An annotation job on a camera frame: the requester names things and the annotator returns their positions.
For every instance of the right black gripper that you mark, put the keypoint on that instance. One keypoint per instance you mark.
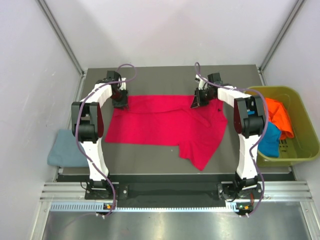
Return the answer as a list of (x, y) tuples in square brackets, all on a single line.
[(197, 101)]

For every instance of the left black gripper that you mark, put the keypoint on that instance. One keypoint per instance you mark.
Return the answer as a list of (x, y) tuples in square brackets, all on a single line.
[(123, 103)]

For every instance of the magenta t shirt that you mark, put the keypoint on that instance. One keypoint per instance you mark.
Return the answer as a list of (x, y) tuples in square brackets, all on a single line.
[(169, 120)]

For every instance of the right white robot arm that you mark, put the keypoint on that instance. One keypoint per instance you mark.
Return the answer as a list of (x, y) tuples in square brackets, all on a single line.
[(249, 121)]

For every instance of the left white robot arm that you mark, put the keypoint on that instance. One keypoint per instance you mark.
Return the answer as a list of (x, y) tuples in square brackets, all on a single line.
[(88, 128)]

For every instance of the folded grey-blue t shirt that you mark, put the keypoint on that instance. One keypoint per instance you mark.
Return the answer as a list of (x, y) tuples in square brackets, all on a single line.
[(65, 152)]

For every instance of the orange t shirt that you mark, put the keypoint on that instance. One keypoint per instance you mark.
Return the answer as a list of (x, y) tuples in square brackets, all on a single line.
[(279, 116)]

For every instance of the blue t shirt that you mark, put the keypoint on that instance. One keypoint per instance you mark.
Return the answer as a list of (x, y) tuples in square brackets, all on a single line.
[(269, 145)]

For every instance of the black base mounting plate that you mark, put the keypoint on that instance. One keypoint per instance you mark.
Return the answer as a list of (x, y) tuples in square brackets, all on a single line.
[(157, 191)]

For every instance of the olive green plastic bin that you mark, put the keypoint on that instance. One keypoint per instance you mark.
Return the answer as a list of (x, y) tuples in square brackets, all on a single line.
[(305, 146)]

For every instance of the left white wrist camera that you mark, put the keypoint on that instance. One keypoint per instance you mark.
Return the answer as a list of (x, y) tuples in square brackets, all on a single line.
[(122, 84)]

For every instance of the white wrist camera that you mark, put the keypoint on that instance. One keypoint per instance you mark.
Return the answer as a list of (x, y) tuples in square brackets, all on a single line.
[(201, 83), (122, 84)]

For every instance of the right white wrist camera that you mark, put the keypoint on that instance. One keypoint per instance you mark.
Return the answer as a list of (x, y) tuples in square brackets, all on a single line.
[(201, 83)]

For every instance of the right aluminium corner post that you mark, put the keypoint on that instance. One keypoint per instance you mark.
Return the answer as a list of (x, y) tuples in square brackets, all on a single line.
[(298, 5)]

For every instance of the aluminium corner post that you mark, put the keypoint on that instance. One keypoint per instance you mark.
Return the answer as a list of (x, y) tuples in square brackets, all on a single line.
[(298, 5), (59, 34)]

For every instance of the left aluminium corner post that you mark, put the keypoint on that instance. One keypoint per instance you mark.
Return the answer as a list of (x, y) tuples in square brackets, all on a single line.
[(59, 34)]

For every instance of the aluminium frame rail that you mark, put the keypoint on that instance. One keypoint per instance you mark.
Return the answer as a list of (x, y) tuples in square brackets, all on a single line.
[(277, 191)]

